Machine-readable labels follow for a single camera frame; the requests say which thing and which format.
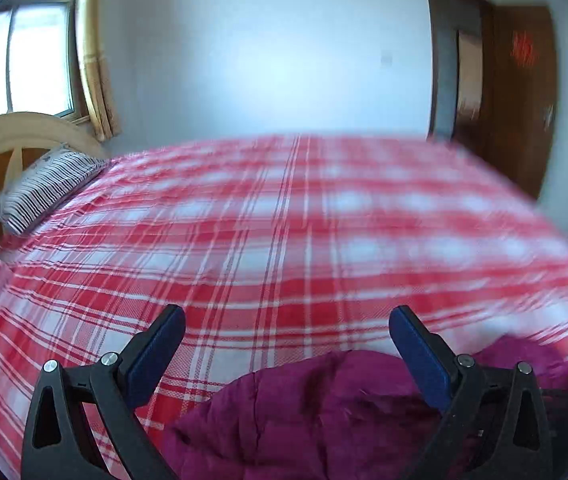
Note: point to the red white plaid bedsheet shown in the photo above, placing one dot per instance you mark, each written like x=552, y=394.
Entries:
x=278, y=248

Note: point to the window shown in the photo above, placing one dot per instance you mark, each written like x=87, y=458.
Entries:
x=39, y=67

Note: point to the yellow curtain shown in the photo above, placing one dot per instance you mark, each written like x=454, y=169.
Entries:
x=95, y=79

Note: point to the dark door frame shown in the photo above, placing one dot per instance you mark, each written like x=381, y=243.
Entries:
x=458, y=29

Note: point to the magenta puffer down jacket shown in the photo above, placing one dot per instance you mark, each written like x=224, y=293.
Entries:
x=344, y=415

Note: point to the red double happiness decoration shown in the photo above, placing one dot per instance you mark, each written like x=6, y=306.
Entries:
x=523, y=52

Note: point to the cream wooden headboard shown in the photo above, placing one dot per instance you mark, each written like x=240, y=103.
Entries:
x=24, y=137

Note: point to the brown wooden door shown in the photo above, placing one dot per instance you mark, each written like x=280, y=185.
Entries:
x=517, y=145

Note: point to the striped pillow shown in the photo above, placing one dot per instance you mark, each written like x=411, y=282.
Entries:
x=48, y=182

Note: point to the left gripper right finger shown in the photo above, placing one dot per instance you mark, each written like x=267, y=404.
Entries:
x=454, y=384

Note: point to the silver door handle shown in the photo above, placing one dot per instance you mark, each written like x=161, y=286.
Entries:
x=548, y=118

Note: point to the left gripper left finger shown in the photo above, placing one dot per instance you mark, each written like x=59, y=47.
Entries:
x=58, y=441

